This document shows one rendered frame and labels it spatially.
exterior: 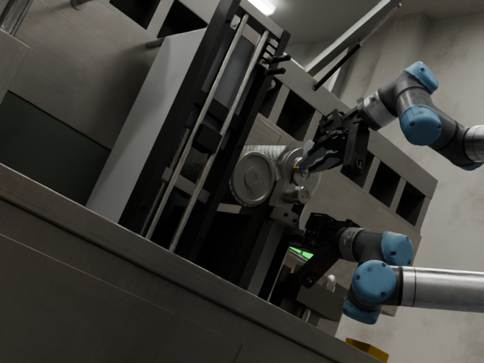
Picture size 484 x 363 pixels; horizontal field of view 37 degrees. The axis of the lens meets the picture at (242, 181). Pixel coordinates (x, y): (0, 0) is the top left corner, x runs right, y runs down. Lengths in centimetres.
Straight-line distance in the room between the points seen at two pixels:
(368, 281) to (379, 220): 111
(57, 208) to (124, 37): 84
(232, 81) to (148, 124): 25
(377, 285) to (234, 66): 52
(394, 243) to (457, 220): 374
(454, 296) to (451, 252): 375
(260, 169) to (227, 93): 25
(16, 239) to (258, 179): 71
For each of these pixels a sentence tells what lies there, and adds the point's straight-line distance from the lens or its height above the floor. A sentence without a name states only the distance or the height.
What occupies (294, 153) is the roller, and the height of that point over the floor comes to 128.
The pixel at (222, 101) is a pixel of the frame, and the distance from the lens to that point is 145.
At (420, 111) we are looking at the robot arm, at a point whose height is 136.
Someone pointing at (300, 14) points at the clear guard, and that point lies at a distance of 212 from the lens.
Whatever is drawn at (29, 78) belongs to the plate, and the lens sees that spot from 172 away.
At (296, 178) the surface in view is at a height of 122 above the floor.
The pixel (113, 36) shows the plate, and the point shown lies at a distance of 182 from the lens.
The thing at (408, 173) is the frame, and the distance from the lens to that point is 254.
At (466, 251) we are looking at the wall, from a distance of 506.
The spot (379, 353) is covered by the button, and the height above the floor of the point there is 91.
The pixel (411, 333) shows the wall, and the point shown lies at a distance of 507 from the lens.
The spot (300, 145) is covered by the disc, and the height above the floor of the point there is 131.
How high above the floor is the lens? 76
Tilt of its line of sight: 14 degrees up
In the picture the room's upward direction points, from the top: 23 degrees clockwise
